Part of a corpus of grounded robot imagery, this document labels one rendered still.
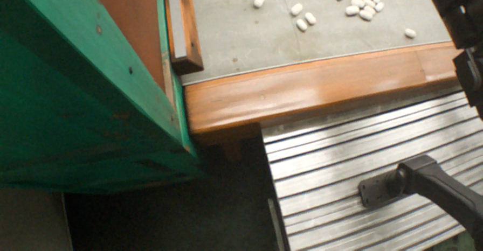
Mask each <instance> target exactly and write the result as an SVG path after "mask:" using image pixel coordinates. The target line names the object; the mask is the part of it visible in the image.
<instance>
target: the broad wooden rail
mask: <svg viewBox="0 0 483 251"><path fill-rule="evenodd" d="M462 51H463V50H456V48H455V46H454V44H453V42H452V41H447V42H442V43H435V44H427V45H419V46H412V47H405V48H397V49H393V50H385V51H378V52H371V53H364V54H357V55H350V56H346V57H339V58H332V59H326V60H319V61H312V62H306V63H302V64H296V65H290V66H284V67H278V68H271V69H266V70H262V71H256V72H251V73H245V74H240V75H234V76H229V77H225V78H220V79H215V80H210V81H205V82H200V83H195V84H192V85H187V86H184V88H183V102H184V109H185V115H186V120H187V126H188V132H189V134H190V135H191V136H192V137H193V138H194V140H195V141H196V142H197V143H198V144H199V146H200V147H208V146H211V145H216V144H222V143H227V142H233V141H238V140H243V139H246V138H251V137H257V136H260V134H259V131H260V129H264V128H269V127H274V126H279V125H282V124H287V123H292V122H297V121H302V120H307V119H310V118H315V117H320V116H325V115H329V114H334V113H339V112H342V111H347V110H352V109H356V108H361V107H366V106H371V105H374V104H378V103H383V102H388V101H392V100H397V99H401V98H404V97H409V96H414V95H418V94H423V93H427V92H432V91H435V90H440V89H444V88H449V87H453V86H457V85H460V83H459V81H458V78H457V76H456V73H455V70H456V68H455V66H454V63H453V61H452V59H453V58H455V57H456V56H457V55H458V54H460V53H461V52H462Z"/></svg>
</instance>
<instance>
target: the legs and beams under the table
mask: <svg viewBox="0 0 483 251"><path fill-rule="evenodd" d="M220 146H221V147H222V149H223V152H224V154H225V156H226V158H227V162H228V165H234V164H239V163H242V162H243V158H242V149H241V141H240V140H238V141H233V142H227V143H222V144H220Z"/></svg>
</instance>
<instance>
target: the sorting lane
mask: <svg viewBox="0 0 483 251"><path fill-rule="evenodd" d="M254 1H255V0H193V4H194V11H195V20H196V26H197V32H198V39H199V44H200V48H201V55H202V60H203V65H204V70H203V71H201V72H196V73H191V74H187V75H182V76H181V80H182V86H183V88H184V86H187V85H192V84H195V83H200V82H205V81H210V80H215V79H220V78H225V77H229V76H234V75H240V74H245V73H251V72H256V71H262V70H266V69H271V68H278V67H284V66H290V65H296V64H302V63H306V62H312V61H319V60H326V59H332V58H339V57H346V56H350V55H357V54H364V53H371V52H378V51H385V50H393V49H397V48H405V47H412V46H419V45H427V44H435V43H442V42H447V41H452V40H451V38H450V36H449V34H448V31H447V29H446V27H445V25H444V23H443V22H442V20H441V18H440V16H439V14H438V12H437V10H436V8H435V7H434V5H433V3H432V1H431V0H380V2H382V3H383V4H384V8H383V9H382V10H381V11H376V10H375V7H374V8H373V9H374V10H375V14H374V15H373V16H372V19H371V20H367V19H365V18H362V17H361V16H360V12H361V11H362V10H364V7H365V6H366V5H364V7H362V8H359V12H358V13H357V14H353V15H348V14H347V13H346V8H347V7H350V6H352V5H351V1H352V0H264V2H263V3H262V6H261V7H256V6H254ZM296 4H301V5H302V6H303V9H302V10H301V11H300V12H299V13H298V14H297V15H293V14H292V13H291V9H292V7H294V6H295V5H296ZM306 13H311V14H312V15H313V17H314V18H315V20H316V22H315V23H314V24H310V23H309V22H308V20H307V19H306V18H305V14H306ZM299 19H301V20H302V21H303V22H304V23H305V24H306V25H307V29H306V30H301V29H300V28H299V27H298V26H297V24H296V21H297V20H299ZM406 29H410V30H413V31H415V33H416V36H415V37H414V38H411V37H409V36H407V35H406V34H405V30H406Z"/></svg>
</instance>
